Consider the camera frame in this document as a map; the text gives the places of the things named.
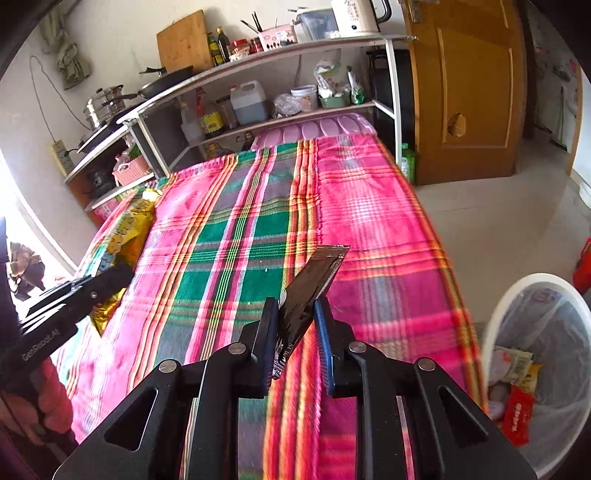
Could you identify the white plastic jug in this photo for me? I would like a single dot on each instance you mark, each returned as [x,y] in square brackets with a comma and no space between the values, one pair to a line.
[248,101]

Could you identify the white round waste bin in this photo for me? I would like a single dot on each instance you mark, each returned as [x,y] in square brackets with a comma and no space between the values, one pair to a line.
[521,286]

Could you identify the white power strip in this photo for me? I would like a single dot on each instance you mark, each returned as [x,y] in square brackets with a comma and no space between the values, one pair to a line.
[60,154]

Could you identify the wooden cutting board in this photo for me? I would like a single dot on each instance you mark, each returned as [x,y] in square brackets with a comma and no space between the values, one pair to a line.
[184,44]

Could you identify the clear bottle with red cap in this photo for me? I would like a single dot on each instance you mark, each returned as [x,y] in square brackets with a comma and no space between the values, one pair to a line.
[190,127]

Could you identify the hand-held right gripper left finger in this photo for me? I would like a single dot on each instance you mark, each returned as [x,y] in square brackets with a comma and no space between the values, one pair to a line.
[271,337]

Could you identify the black frying pan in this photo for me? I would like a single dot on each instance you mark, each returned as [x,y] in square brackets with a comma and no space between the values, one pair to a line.
[164,83]

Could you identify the green white packet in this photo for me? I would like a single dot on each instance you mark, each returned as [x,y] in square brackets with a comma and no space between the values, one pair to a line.
[356,87]

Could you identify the red bag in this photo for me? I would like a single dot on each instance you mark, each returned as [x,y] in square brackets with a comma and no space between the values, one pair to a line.
[582,265]

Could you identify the green hanging cloth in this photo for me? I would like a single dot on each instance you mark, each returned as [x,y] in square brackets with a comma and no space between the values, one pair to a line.
[64,55]

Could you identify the brown wooden door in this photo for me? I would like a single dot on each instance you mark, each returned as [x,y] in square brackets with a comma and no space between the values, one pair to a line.
[471,92]

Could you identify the pink plastic basket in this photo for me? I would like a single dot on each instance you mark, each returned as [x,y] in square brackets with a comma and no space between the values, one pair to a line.
[129,168]

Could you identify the white metal shelf rack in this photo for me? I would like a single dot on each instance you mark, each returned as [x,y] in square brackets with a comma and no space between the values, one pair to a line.
[391,83]

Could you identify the pink lidded bin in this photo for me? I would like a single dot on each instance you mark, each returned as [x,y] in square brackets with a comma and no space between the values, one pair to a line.
[314,129]

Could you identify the white printed bag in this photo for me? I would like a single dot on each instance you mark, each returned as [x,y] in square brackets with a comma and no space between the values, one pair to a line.
[330,74]

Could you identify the pink utensil holder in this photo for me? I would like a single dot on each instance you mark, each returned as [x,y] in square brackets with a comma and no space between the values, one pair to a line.
[277,34]

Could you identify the yellow snack bag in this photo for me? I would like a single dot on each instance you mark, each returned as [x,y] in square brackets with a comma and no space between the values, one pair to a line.
[131,230]

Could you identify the white electric kettle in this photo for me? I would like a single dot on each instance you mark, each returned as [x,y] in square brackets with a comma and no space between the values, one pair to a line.
[355,16]

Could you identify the green plastic bottle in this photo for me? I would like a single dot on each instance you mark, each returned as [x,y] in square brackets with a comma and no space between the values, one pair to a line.
[407,161]

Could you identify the white printed packet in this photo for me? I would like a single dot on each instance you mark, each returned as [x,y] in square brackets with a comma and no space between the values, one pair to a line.
[512,357]

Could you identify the white bin liner bag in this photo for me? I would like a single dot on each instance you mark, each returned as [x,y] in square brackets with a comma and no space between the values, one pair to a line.
[568,332]

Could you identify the white plastic tub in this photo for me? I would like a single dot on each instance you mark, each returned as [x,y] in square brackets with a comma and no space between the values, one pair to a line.
[304,97]

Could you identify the red packet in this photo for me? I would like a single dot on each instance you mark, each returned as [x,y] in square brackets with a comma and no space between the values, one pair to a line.
[517,413]

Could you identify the steel steamer pot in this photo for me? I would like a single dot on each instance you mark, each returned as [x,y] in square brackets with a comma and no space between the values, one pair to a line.
[106,106]

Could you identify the crumpled clear plastic bag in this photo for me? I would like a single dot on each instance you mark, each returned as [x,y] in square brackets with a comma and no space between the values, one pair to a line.
[284,105]

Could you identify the yellow label oil bottle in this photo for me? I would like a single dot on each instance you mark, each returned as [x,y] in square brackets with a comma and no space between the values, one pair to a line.
[211,117]

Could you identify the red lidded jar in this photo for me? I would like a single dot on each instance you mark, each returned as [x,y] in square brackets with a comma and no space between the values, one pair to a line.
[240,48]

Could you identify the black induction cooker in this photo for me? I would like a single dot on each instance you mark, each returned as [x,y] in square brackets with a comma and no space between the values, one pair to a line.
[99,134]

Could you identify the black foil wrapper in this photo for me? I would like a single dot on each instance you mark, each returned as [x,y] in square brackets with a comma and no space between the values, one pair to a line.
[309,290]

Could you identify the yellow snack packet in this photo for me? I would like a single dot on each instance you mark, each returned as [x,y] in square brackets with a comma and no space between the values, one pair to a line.
[531,374]

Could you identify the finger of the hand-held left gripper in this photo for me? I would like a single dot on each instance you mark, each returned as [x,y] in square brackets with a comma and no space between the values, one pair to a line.
[106,281]
[64,290]

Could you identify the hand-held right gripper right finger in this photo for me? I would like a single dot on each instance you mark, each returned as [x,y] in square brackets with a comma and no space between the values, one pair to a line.
[324,346]

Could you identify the clear plastic pitcher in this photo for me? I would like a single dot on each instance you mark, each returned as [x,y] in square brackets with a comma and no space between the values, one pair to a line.
[316,23]

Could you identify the pink green plaid blanket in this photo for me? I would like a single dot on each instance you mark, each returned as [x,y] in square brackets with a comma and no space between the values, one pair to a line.
[369,207]

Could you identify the black pot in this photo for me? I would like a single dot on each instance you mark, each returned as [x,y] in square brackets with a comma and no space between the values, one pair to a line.
[98,179]

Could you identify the green basket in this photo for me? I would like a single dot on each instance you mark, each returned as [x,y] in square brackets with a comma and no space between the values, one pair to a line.
[334,100]

